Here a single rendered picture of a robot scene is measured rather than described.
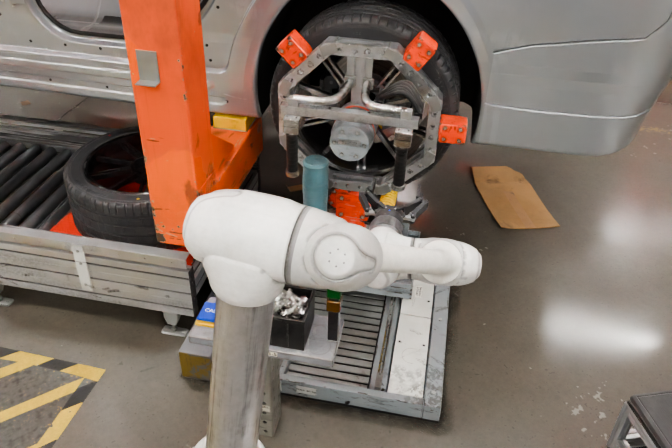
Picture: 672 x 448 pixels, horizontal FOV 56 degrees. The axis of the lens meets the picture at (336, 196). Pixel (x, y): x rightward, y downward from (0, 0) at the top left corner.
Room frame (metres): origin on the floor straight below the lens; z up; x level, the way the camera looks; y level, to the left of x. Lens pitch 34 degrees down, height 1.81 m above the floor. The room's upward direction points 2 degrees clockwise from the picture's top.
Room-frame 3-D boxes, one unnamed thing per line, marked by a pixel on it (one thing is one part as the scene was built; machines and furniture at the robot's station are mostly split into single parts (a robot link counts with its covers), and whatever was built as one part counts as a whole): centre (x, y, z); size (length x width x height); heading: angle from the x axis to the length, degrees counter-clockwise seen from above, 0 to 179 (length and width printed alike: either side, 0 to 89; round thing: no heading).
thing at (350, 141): (1.85, -0.05, 0.85); 0.21 x 0.14 x 0.14; 170
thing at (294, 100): (1.82, 0.05, 1.03); 0.19 x 0.18 x 0.11; 170
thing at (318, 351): (1.34, 0.19, 0.44); 0.43 x 0.17 x 0.03; 80
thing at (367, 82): (1.79, -0.14, 1.03); 0.19 x 0.18 x 0.11; 170
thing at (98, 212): (2.19, 0.76, 0.39); 0.66 x 0.66 x 0.24
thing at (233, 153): (2.03, 0.43, 0.69); 0.52 x 0.17 x 0.35; 170
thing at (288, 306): (1.34, 0.16, 0.51); 0.20 x 0.14 x 0.13; 80
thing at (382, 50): (1.92, -0.07, 0.85); 0.54 x 0.07 x 0.54; 80
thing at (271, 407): (1.35, 0.22, 0.21); 0.10 x 0.10 x 0.42; 80
